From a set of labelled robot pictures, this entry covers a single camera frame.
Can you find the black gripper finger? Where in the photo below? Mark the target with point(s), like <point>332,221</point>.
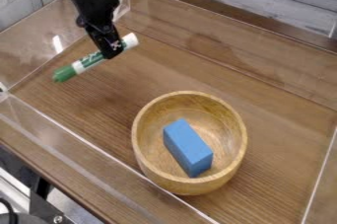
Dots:
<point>109,41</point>
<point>93,34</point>

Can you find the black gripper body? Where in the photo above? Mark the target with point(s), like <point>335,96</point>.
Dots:
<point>94,1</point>

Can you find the green Expo marker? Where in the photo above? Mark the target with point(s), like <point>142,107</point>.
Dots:
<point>94,59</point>

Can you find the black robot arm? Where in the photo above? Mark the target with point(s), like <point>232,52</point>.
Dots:
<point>95,17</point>

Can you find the brown wooden bowl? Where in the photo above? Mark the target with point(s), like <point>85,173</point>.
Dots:
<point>222,128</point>

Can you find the clear acrylic tray walls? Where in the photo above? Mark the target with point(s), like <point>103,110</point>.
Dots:
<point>70,129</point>

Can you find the blue rectangular block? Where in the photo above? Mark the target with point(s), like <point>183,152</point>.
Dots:
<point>188,148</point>

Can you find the black metal table bracket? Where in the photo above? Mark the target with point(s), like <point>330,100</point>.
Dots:
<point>42,208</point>

